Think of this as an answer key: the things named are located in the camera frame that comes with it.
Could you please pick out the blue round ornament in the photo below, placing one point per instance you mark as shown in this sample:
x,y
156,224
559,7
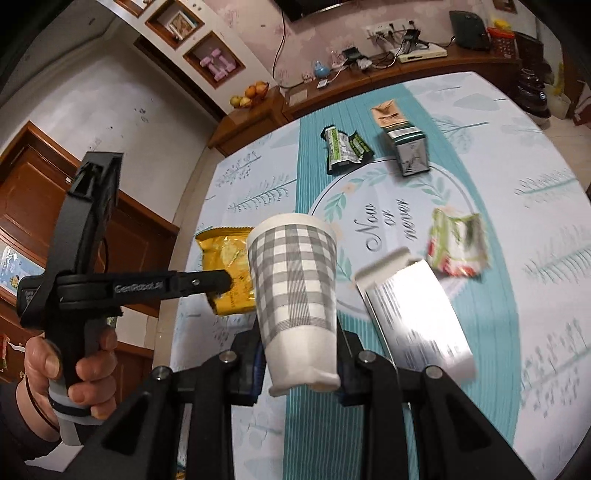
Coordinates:
x,y
322,69

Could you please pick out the white bucket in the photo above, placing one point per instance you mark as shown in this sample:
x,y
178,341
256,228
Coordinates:
x,y
561,108

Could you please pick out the dark air fryer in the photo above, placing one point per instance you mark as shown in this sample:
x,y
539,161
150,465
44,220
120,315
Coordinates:
x,y
468,30

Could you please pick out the pink dumbbell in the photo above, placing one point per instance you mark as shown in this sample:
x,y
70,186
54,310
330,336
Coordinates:
x,y
210,59
222,68

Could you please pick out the brown paper packet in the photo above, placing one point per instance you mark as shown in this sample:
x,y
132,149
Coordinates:
x,y
388,115

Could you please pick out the person's left forearm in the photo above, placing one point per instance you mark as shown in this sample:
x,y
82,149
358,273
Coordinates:
x,y
27,457

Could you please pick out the colourful wall sticker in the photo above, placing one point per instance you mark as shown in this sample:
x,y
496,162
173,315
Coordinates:
x,y
9,272

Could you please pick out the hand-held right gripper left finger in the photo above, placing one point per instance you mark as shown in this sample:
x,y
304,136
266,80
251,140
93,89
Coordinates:
x,y
257,374

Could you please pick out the grey green carton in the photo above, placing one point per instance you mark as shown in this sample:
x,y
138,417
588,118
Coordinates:
x,y
411,154

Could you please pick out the white wall socket strip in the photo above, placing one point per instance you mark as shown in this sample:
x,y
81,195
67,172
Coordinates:
x,y
383,28

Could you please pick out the white set-top box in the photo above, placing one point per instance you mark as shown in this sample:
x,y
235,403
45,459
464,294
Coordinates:
x,y
422,53

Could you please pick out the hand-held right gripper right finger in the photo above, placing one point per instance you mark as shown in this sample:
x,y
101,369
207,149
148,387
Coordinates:
x,y
353,364

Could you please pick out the black wall television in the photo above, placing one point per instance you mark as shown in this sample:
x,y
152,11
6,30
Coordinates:
x,y
314,7

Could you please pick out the person's left hand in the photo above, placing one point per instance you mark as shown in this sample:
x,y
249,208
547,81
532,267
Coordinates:
x,y
97,383

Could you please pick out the wooden television cabinet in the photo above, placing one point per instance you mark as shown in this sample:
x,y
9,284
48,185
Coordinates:
x,y
249,122

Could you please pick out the brown wooden door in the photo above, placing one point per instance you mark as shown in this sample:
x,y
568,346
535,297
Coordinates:
x,y
27,198

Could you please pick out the teal white printed tablecloth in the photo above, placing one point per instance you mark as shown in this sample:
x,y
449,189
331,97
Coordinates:
x,y
508,323

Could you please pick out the small picture frame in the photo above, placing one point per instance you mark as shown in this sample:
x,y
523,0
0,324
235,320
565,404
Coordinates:
x,y
181,24

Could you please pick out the white cardboard box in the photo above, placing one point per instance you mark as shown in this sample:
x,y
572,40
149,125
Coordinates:
x,y
415,314

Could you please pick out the brown ceramic jar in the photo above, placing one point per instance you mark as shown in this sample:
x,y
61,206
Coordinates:
x,y
531,92

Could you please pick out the green red white packet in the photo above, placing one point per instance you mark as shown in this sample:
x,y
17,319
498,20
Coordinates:
x,y
455,242

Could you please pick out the grey checked paper cup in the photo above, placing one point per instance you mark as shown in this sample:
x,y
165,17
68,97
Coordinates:
x,y
295,286

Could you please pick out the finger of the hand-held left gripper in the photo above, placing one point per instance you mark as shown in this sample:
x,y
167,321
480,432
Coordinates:
x,y
203,282

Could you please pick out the dark patterned bin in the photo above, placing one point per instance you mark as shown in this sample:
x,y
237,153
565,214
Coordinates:
x,y
530,50

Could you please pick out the dark green snack wrapper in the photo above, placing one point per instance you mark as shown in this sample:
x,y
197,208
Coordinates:
x,y
344,150

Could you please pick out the yellow snack packet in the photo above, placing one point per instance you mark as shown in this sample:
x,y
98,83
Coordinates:
x,y
226,254

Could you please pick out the black charger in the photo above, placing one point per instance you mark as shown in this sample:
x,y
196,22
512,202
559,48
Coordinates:
x,y
352,54

